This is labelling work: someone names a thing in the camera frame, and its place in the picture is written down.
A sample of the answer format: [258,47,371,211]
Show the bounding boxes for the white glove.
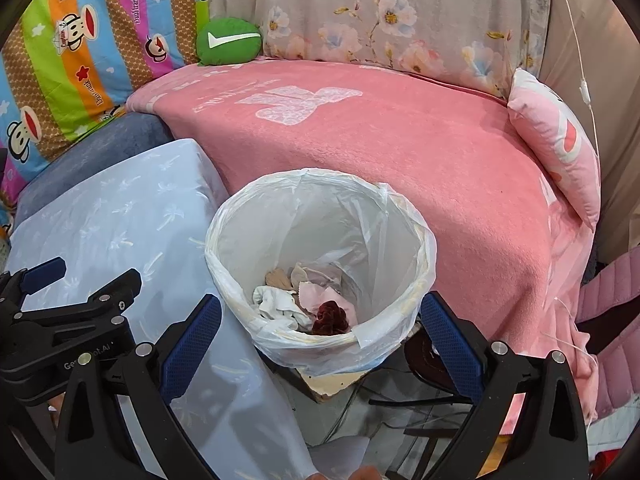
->
[253,285,314,332]

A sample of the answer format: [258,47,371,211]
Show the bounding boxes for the tan stocking cloth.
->
[265,268,295,292]

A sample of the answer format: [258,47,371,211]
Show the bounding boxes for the white cable with switch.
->
[546,0,601,162]

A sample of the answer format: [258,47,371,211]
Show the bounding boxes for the pink quilted jacket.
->
[576,248,639,420]

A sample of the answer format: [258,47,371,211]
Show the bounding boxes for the person's left hand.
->
[304,465,386,480]

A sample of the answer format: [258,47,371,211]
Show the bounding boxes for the grey floral quilt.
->
[208,0,551,99]

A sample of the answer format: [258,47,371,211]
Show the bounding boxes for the dark blue cushion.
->
[14,113,174,228]

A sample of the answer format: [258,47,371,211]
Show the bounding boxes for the colourful monkey striped bedding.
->
[1,0,208,214]

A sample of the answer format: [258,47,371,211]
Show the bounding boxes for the dark red velvet scrunchie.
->
[311,300,349,336]

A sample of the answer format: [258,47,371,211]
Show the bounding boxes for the white lined trash bin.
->
[205,168,437,376]

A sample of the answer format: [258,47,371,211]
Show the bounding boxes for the small pink white pillow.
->
[508,68,601,230]

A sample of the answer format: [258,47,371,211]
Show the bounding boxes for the green checkmark plush cushion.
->
[196,18,262,66]

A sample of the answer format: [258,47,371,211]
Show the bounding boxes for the mauve pink cloth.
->
[298,282,358,327]

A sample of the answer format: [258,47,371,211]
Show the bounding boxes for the pink bow blanket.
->
[126,60,597,419]

